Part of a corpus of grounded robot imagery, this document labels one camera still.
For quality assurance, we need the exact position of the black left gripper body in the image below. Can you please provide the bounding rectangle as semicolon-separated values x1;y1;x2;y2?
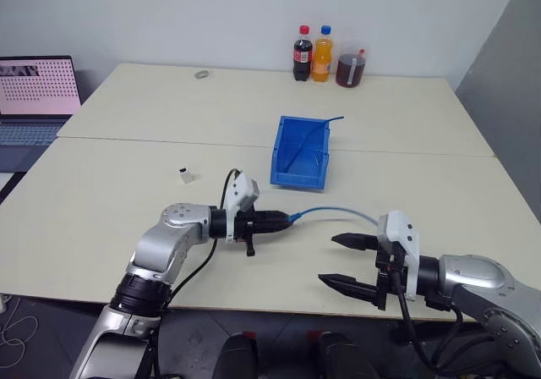
234;209;266;258

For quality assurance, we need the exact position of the clear jug dark red liquid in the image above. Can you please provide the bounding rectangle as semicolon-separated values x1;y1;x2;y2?
335;40;368;91

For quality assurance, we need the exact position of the cola bottle red cap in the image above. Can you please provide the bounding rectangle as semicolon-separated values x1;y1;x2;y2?
292;25;314;82

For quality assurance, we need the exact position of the thin white cord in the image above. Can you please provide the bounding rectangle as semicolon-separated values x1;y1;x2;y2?
0;298;40;360

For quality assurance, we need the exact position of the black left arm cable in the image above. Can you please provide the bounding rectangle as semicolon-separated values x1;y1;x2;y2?
143;168;244;379

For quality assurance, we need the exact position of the open laptop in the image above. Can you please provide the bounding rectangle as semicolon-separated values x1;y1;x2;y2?
0;55;83;173

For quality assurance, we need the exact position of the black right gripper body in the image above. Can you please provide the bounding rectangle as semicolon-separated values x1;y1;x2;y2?
373;237;409;311

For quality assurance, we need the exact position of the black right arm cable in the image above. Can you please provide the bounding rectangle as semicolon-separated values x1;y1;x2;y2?
391;264;466;374

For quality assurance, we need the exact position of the orange soda bottle blue cap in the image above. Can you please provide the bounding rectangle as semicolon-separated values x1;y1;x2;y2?
311;25;333;83

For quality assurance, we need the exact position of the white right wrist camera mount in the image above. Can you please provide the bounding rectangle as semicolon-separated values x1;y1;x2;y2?
377;210;421;302

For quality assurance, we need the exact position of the blue plastic bin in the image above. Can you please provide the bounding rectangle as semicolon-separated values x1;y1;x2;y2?
269;115;332;191

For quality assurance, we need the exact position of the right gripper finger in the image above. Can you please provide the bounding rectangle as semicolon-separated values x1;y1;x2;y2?
331;232;381;253
317;272;381;305

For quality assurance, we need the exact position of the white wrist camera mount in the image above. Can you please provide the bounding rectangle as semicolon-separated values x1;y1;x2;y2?
377;210;421;302
222;170;261;244

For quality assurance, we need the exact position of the blue cable with plug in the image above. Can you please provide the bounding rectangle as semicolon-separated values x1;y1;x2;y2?
287;205;381;230

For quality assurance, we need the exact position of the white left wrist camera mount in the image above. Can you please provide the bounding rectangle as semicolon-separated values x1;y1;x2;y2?
222;170;261;244

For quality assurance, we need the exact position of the dark rounded shape red mark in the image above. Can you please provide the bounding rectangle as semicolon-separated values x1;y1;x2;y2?
307;329;378;379
215;331;260;379

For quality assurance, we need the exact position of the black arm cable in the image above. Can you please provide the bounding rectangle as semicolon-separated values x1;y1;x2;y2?
391;264;466;374
143;168;244;379

